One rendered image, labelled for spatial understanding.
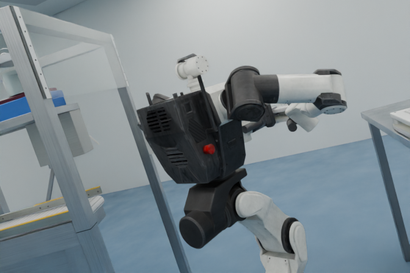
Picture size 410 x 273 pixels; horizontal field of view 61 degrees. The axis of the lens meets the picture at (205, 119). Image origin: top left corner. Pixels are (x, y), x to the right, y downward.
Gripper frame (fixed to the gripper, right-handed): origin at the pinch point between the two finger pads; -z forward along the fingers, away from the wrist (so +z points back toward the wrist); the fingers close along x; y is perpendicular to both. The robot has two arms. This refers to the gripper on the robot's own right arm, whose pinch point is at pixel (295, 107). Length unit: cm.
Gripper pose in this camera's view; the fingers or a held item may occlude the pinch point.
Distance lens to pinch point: 163.6
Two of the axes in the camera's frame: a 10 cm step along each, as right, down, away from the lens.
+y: 9.4, -2.9, -2.0
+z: -1.6, 1.8, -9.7
